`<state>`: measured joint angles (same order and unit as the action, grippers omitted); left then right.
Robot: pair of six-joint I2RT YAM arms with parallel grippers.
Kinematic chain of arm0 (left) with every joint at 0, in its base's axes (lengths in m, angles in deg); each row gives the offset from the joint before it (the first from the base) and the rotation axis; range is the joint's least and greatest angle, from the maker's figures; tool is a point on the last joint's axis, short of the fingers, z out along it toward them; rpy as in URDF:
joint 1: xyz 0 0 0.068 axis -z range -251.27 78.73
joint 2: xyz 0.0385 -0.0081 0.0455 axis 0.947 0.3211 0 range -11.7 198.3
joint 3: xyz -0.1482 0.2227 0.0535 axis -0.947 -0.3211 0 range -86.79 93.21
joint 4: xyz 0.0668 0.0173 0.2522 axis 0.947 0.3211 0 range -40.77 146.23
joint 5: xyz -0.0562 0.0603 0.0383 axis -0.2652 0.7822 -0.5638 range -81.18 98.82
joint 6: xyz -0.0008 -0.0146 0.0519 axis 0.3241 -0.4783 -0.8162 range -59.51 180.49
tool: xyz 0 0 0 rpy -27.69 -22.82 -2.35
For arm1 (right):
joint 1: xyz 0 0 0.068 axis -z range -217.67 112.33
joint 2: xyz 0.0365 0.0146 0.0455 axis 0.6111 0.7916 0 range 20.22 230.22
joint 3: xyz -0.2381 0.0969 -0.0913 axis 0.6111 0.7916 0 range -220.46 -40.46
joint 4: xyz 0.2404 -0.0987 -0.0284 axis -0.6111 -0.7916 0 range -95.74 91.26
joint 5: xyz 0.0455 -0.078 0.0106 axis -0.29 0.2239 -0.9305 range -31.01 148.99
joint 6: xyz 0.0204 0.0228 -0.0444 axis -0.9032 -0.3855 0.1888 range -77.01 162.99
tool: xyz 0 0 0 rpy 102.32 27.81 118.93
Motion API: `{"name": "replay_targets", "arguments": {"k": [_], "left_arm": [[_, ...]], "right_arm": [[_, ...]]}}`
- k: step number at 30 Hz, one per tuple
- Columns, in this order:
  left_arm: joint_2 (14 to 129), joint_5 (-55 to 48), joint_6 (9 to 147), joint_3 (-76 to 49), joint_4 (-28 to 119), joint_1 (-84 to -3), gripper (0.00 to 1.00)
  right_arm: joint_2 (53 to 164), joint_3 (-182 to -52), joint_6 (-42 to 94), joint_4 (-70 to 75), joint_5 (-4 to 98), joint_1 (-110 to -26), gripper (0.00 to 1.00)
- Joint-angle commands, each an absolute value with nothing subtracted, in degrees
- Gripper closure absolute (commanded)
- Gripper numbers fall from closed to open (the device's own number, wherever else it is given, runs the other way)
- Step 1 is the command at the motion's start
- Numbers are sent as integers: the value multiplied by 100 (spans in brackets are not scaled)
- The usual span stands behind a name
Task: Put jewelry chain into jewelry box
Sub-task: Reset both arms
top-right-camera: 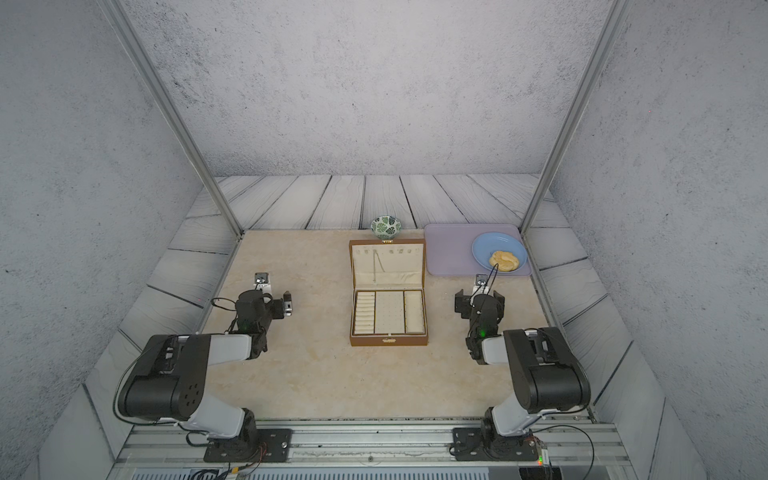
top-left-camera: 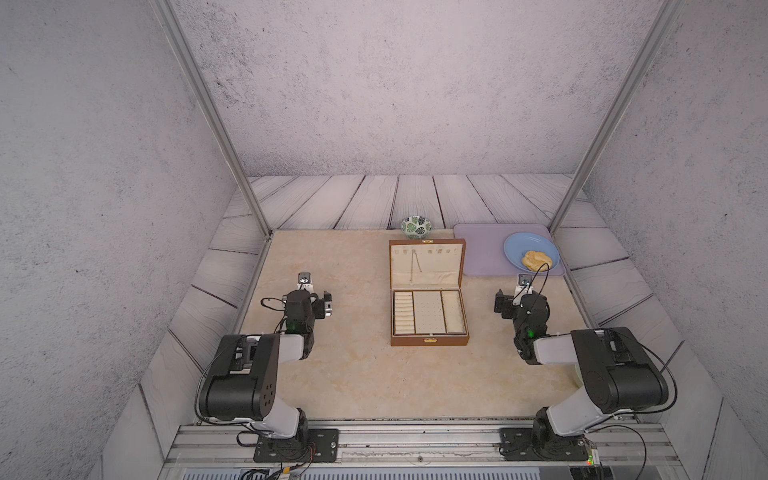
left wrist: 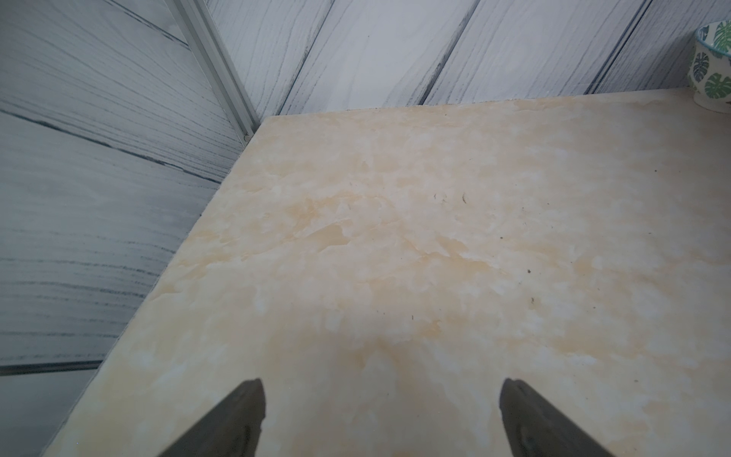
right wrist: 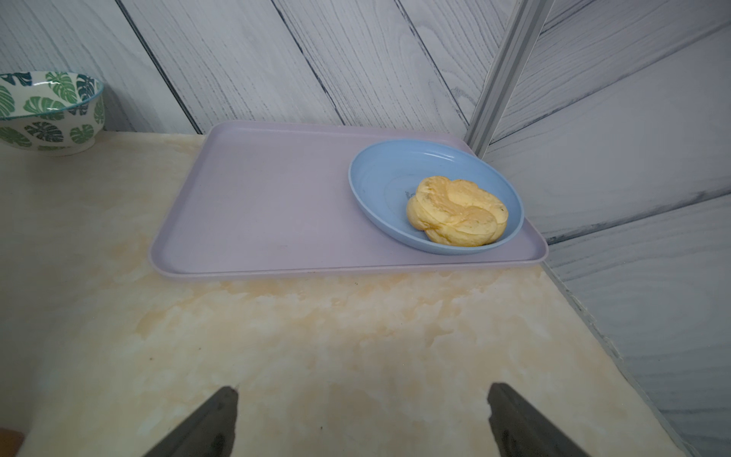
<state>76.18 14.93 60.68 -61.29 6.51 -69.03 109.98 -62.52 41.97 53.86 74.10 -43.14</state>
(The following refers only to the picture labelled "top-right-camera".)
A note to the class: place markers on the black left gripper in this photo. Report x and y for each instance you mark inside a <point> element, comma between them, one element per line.
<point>277,307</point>

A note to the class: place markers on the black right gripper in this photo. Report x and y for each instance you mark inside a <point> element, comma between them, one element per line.
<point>463,305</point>

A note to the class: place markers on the brown jewelry box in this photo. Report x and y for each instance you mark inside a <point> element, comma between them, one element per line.
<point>389,305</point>

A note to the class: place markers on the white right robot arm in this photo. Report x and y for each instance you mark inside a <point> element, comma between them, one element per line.
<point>546,376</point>

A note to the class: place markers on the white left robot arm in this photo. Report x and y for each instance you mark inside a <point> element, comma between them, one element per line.
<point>166,382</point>

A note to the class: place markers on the yellow pastry bun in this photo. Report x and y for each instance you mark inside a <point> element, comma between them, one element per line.
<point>504,261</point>

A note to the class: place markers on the blue plate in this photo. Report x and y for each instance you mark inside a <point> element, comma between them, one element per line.
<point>487,243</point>

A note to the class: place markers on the green leaf pattern bowl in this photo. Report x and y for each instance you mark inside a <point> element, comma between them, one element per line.
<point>386,227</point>

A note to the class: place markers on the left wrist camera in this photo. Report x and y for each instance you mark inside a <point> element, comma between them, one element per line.
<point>262,283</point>

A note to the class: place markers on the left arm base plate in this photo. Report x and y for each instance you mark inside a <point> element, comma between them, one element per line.
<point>251,446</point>

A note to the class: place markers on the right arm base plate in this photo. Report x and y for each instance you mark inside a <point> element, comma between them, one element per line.
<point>475,444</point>

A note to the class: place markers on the aluminium front rail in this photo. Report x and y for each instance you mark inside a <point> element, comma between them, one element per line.
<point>418,449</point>

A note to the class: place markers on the aluminium right frame post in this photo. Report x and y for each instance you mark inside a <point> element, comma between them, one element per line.
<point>617,15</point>

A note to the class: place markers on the aluminium frame post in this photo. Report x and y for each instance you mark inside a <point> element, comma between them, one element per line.
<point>617,15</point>
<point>131,43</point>

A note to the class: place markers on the aluminium left frame post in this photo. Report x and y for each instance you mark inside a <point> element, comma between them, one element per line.
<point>131,43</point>

